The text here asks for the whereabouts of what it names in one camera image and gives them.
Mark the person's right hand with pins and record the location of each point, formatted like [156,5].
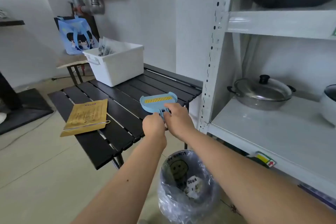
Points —
[178,121]

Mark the person's left hand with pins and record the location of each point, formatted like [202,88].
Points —
[155,129]

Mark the blue plastic dustpan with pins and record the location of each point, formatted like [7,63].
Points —
[174,97]

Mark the trash bin with plastic liner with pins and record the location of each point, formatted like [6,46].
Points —
[170,205]

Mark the person's right forearm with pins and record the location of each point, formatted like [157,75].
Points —
[249,187]

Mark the person's left forearm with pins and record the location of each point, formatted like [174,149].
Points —
[126,184]

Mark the black slatted folding table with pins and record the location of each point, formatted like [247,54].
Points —
[123,92]

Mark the yellow paper envelope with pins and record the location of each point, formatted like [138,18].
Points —
[86,116]

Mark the white plastic bin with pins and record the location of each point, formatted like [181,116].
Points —
[118,66]

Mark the white metal shelf rack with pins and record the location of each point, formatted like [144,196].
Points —
[262,132]

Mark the stainless steel pot with lid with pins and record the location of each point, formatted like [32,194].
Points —
[262,95]

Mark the peeling green yellow shelf label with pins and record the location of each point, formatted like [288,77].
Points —
[263,158]

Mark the clear plastic bags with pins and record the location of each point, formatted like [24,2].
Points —
[105,48]

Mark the small cardboard topped table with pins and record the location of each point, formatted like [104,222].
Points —
[71,61]

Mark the blue cartoon tote bag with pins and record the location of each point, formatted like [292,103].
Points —
[76,34]

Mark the black stand base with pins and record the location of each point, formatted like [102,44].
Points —
[26,111]

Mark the grey metal pipe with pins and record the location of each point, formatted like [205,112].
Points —
[92,7]

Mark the white electric pot glass lid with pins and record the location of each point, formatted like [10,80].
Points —
[329,108]

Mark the flat green yellow shelf label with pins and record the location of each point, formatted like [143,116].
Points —
[334,33]

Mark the black wall shelf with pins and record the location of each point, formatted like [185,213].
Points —
[10,22]

